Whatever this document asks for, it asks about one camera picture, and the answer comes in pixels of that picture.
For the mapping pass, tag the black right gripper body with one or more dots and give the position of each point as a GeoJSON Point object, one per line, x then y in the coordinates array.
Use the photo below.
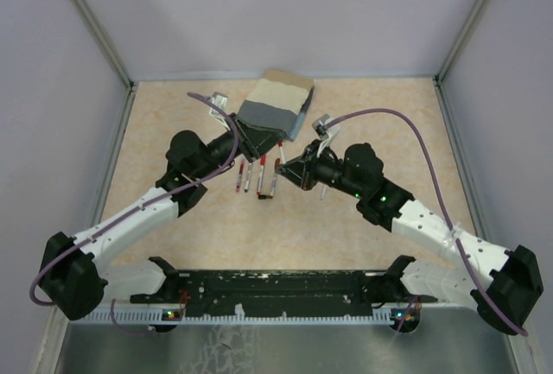
{"type": "Point", "coordinates": [326, 169]}

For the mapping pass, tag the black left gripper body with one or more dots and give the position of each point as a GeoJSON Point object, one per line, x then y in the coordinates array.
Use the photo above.
{"type": "Point", "coordinates": [222, 150]}

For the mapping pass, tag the white brown-end marker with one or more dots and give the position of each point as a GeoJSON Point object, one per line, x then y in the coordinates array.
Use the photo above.
{"type": "Point", "coordinates": [273, 186]}

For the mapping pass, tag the white blue-end marker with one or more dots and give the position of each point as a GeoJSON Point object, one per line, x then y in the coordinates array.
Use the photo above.
{"type": "Point", "coordinates": [248, 177]}

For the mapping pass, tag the white red-end marker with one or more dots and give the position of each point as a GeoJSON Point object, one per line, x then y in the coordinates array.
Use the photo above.
{"type": "Point", "coordinates": [260, 182]}

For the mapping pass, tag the red clear pen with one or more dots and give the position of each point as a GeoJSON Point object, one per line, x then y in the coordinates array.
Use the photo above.
{"type": "Point", "coordinates": [239, 177]}

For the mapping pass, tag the small white red-end pen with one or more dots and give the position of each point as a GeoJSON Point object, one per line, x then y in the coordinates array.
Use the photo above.
{"type": "Point", "coordinates": [281, 151]}

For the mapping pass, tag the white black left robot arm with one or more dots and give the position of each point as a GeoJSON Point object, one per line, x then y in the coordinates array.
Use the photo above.
{"type": "Point", "coordinates": [72, 268]}

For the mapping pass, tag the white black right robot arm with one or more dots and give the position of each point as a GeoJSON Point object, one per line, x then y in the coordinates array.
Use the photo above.
{"type": "Point", "coordinates": [501, 285]}

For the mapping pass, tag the folded grey beige cloth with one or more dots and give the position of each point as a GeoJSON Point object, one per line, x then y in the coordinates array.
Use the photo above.
{"type": "Point", "coordinates": [278, 101]}

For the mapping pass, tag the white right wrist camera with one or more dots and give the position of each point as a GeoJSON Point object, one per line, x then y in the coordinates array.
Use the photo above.
{"type": "Point", "coordinates": [326, 131]}

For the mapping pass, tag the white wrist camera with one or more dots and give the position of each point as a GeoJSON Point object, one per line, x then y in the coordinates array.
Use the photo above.
{"type": "Point", "coordinates": [326, 131]}
{"type": "Point", "coordinates": [218, 110]}

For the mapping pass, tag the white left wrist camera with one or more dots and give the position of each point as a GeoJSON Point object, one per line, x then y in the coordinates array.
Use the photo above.
{"type": "Point", "coordinates": [218, 110]}

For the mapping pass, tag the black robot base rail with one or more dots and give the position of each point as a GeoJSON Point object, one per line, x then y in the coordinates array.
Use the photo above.
{"type": "Point", "coordinates": [275, 293]}

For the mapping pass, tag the aluminium frame post right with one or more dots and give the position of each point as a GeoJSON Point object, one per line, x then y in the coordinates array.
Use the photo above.
{"type": "Point", "coordinates": [470, 24]}

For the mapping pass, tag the aluminium frame post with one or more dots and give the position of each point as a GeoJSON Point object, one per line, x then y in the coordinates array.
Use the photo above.
{"type": "Point", "coordinates": [470, 24]}
{"type": "Point", "coordinates": [105, 44]}

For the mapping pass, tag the aluminium frame post left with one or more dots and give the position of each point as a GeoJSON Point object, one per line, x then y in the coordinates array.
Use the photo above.
{"type": "Point", "coordinates": [105, 44]}

